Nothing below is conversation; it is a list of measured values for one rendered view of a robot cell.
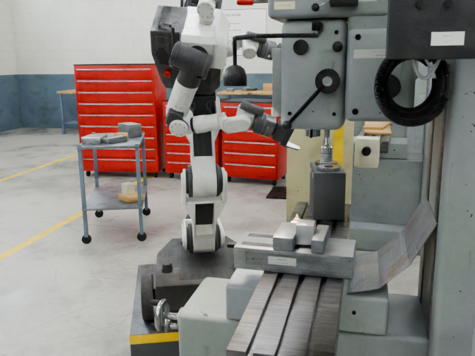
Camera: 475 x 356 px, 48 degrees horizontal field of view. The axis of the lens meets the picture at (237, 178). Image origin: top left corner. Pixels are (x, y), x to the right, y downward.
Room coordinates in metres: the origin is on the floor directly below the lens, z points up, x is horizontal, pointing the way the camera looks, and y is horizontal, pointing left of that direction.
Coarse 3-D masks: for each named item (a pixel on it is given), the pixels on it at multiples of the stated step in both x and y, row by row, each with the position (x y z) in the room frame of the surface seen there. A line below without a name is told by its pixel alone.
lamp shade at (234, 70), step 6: (228, 66) 1.63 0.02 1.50; (234, 66) 1.62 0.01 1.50; (240, 66) 1.63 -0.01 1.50; (228, 72) 1.61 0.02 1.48; (234, 72) 1.60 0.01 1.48; (240, 72) 1.61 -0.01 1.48; (228, 78) 1.61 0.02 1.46; (234, 78) 1.60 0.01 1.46; (240, 78) 1.60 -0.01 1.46; (246, 78) 1.62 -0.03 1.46; (228, 84) 1.61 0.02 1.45; (234, 84) 1.60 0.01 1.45; (240, 84) 1.60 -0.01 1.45; (246, 84) 1.62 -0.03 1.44
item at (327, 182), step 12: (312, 168) 2.06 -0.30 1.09; (324, 168) 1.99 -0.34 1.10; (336, 168) 1.99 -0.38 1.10; (312, 180) 2.04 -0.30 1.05; (324, 180) 1.97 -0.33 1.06; (336, 180) 1.97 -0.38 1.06; (312, 192) 2.03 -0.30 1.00; (324, 192) 1.97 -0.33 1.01; (336, 192) 1.97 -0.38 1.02; (312, 204) 2.01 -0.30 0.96; (324, 204) 1.97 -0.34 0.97; (336, 204) 1.97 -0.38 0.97; (312, 216) 2.00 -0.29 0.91; (324, 216) 1.97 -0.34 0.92; (336, 216) 1.97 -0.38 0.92
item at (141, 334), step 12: (144, 264) 2.78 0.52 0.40; (132, 312) 2.21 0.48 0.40; (132, 324) 2.10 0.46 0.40; (144, 324) 2.10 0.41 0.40; (132, 336) 2.01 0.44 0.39; (144, 336) 2.01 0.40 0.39; (156, 336) 2.02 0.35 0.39; (168, 336) 2.03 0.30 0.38; (132, 348) 2.01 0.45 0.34; (144, 348) 2.02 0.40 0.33; (156, 348) 2.02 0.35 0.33; (168, 348) 2.03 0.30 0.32
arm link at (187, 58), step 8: (184, 48) 1.99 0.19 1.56; (192, 48) 2.01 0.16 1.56; (176, 56) 1.98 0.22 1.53; (184, 56) 1.98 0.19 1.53; (192, 56) 1.98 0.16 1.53; (200, 56) 1.99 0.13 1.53; (208, 56) 2.00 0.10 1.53; (176, 64) 1.99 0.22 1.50; (184, 64) 1.98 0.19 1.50; (192, 64) 1.98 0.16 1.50; (200, 64) 1.98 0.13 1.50; (184, 72) 2.01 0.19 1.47; (192, 72) 2.00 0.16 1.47; (200, 72) 1.99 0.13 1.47; (184, 80) 2.02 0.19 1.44; (192, 80) 2.01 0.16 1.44; (200, 80) 2.04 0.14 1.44; (192, 88) 2.04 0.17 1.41
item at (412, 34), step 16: (400, 0) 1.25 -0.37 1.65; (416, 0) 1.24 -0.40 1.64; (432, 0) 1.23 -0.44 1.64; (448, 0) 1.21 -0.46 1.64; (464, 0) 1.22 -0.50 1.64; (400, 16) 1.25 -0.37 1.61; (416, 16) 1.24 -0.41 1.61; (432, 16) 1.23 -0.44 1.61; (448, 16) 1.22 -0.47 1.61; (464, 16) 1.22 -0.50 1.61; (400, 32) 1.25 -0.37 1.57; (416, 32) 1.24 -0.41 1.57; (432, 32) 1.23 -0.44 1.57; (448, 32) 1.22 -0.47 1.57; (464, 32) 1.21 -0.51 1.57; (400, 48) 1.25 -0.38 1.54; (416, 48) 1.24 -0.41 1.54; (432, 48) 1.23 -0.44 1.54; (448, 48) 1.22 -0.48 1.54; (464, 48) 1.21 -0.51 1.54
